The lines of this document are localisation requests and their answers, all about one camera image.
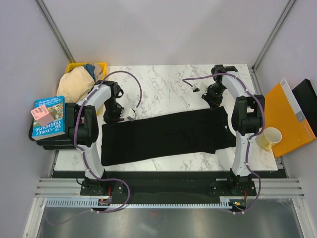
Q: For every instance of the pink cube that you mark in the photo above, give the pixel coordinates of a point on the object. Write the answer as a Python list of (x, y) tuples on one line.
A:
[(41, 116)]

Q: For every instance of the black t shirt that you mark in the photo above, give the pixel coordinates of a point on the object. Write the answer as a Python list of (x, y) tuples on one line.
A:
[(173, 134)]

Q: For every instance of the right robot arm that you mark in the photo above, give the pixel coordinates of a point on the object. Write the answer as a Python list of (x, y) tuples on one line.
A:
[(247, 117)]

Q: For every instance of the yellow plastic bin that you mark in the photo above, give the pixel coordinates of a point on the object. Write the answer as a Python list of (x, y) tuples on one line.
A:
[(86, 72)]

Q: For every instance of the black box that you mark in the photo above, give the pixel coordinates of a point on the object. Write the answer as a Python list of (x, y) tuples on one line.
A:
[(307, 100)]

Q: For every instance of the white slotted cable duct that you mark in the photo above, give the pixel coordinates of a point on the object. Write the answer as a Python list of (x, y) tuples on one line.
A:
[(113, 202)]

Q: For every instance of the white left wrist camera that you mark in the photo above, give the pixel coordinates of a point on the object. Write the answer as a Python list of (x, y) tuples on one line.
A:
[(129, 114)]

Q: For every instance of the blue paperback book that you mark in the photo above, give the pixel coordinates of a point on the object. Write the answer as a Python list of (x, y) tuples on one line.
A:
[(56, 106)]

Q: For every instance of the orange folder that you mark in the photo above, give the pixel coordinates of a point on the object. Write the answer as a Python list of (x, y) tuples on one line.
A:
[(283, 112)]

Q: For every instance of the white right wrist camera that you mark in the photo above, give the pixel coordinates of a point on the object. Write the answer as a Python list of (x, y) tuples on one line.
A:
[(200, 88)]

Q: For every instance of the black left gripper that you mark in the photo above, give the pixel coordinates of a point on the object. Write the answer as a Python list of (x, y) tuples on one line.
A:
[(109, 120)]

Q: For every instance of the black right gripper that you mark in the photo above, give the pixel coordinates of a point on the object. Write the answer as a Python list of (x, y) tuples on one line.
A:
[(212, 103)]

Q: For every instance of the blue t shirt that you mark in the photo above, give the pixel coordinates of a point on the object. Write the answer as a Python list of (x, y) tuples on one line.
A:
[(91, 70)]

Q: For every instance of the yellow mug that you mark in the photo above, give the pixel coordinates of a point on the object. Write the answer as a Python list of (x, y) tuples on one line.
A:
[(270, 137)]

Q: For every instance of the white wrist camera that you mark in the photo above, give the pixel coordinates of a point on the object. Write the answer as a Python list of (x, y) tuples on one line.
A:
[(129, 114), (200, 88)]

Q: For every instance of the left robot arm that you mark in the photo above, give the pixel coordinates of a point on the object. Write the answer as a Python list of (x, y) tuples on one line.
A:
[(85, 132)]

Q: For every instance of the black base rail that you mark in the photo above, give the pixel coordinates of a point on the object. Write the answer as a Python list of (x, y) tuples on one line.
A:
[(170, 186)]

